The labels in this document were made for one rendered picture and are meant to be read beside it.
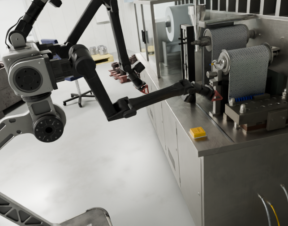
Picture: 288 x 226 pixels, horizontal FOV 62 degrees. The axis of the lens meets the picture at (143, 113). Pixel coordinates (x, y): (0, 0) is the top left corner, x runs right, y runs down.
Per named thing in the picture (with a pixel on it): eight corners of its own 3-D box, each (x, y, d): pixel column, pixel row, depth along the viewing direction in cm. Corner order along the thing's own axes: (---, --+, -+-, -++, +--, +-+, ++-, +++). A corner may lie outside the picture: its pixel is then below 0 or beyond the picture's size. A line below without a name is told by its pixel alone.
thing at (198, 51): (188, 78, 226) (186, 14, 201) (202, 76, 227) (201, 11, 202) (193, 82, 214) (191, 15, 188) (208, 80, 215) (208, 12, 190)
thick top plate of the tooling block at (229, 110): (225, 112, 143) (225, 103, 140) (286, 101, 147) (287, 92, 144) (238, 125, 129) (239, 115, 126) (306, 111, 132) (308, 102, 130)
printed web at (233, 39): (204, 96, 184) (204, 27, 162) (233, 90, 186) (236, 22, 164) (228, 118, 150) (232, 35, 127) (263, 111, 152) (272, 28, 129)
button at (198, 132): (190, 132, 142) (189, 128, 141) (201, 129, 142) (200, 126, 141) (194, 138, 136) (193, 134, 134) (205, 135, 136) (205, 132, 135)
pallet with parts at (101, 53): (105, 56, 783) (103, 43, 766) (115, 61, 705) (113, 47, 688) (64, 65, 737) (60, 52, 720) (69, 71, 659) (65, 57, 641)
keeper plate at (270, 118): (265, 129, 133) (268, 111, 128) (282, 125, 134) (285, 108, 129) (268, 131, 131) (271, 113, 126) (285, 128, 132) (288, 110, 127)
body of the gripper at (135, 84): (140, 80, 168) (134, 72, 164) (146, 84, 159) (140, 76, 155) (133, 86, 167) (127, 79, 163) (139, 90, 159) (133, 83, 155)
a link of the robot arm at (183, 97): (190, 89, 129) (182, 79, 134) (179, 104, 135) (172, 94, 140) (204, 90, 136) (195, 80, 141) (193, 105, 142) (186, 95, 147)
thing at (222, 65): (224, 69, 137) (218, 68, 144) (227, 69, 137) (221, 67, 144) (223, 56, 135) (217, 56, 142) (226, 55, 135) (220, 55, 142)
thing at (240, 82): (228, 101, 145) (229, 71, 137) (264, 94, 147) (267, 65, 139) (228, 102, 144) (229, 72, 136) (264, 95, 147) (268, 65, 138)
